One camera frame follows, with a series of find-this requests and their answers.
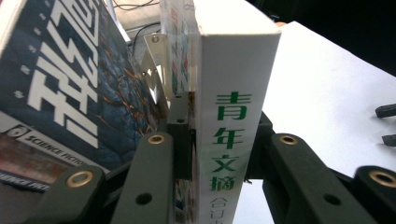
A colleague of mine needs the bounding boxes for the black floor cable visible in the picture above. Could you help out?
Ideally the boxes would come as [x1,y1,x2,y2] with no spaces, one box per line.
[132,21,162,56]

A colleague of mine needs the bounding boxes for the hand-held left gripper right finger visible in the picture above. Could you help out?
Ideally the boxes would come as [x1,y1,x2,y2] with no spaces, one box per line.
[247,111,275,181]

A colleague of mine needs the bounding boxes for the white book green lettering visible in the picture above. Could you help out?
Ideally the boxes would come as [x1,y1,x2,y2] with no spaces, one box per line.
[160,0,283,224]

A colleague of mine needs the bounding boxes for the dark blue science fiction magazine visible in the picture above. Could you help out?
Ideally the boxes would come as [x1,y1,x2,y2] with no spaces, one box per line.
[0,0,164,172]

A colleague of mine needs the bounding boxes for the black curtain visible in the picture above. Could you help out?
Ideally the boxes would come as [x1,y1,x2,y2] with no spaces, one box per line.
[248,0,396,77]

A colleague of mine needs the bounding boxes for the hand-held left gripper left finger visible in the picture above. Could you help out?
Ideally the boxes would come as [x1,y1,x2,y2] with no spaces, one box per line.
[167,91,196,180]

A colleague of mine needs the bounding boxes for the beige book rack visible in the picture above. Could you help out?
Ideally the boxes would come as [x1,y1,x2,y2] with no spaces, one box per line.
[143,32,174,119]

